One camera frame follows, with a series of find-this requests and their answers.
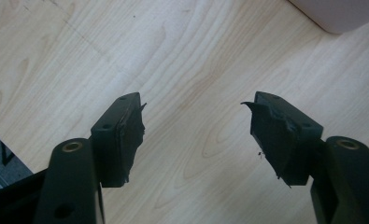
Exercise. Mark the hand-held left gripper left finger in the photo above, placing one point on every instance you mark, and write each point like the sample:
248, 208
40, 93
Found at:
116, 143

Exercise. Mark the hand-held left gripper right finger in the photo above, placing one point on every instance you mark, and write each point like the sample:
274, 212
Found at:
285, 137

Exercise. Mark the white container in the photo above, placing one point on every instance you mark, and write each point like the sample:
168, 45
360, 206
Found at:
337, 14

